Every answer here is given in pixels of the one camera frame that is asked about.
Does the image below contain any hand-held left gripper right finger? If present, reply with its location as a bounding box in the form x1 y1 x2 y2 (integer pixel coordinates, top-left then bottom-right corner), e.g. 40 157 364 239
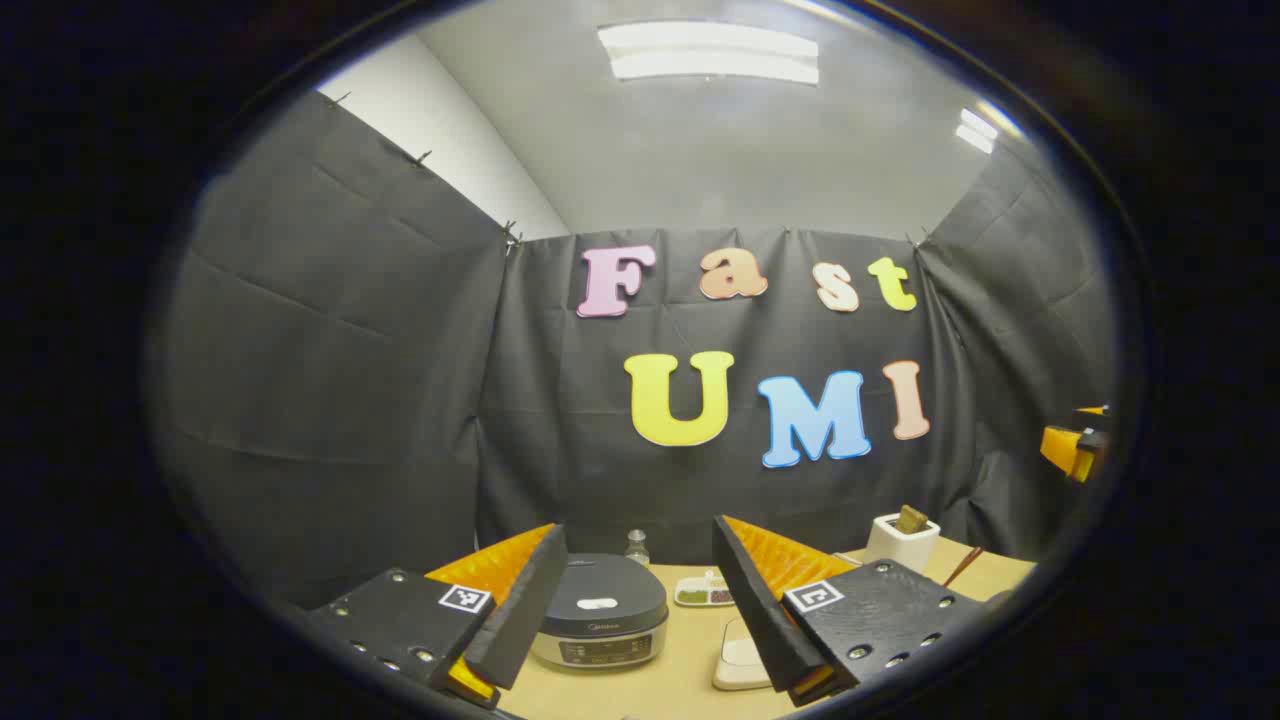
712 515 1003 708

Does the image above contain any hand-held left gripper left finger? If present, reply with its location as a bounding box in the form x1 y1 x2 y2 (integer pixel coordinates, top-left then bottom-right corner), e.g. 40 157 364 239
305 523 569 711

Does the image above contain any grey rice cooker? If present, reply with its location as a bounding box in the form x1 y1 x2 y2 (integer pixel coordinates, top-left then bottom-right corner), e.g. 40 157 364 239
530 553 669 671

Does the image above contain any brown wooden spoon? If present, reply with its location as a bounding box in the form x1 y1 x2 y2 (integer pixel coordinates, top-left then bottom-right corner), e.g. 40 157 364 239
942 546 985 590

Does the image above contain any white divided grain dish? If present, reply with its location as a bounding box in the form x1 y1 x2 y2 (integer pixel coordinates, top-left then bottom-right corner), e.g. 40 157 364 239
674 570 736 608

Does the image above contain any white toaster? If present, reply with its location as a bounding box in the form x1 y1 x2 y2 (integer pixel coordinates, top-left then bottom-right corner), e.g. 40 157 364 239
865 513 941 575

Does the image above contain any black backdrop cloth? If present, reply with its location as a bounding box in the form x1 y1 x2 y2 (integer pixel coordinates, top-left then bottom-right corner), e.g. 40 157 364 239
150 90 1121 611

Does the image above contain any small ceiling light panel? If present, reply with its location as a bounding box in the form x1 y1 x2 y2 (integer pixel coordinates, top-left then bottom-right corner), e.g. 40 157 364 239
955 105 1001 154

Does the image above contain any large ceiling light panel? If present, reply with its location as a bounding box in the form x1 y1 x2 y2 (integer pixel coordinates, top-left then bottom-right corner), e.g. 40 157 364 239
598 20 821 86

